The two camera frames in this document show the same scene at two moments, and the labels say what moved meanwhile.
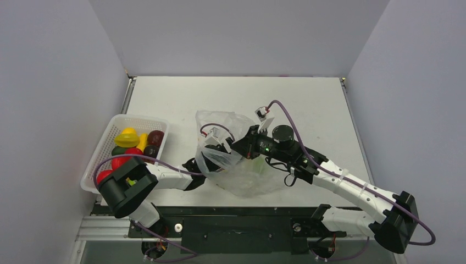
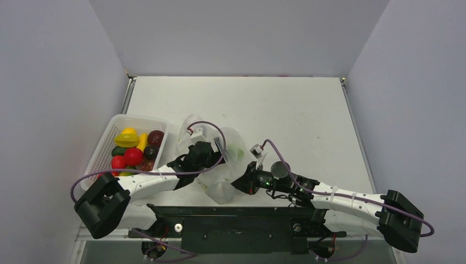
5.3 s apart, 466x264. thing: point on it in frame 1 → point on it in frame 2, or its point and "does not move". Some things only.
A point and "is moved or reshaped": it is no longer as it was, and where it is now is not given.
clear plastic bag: (231, 169) is moved or reshaped
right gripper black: (244, 144) → (248, 176)
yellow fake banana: (143, 141) does not move
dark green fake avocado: (118, 150) does not move
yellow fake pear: (129, 130) does not move
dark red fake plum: (155, 137) does not move
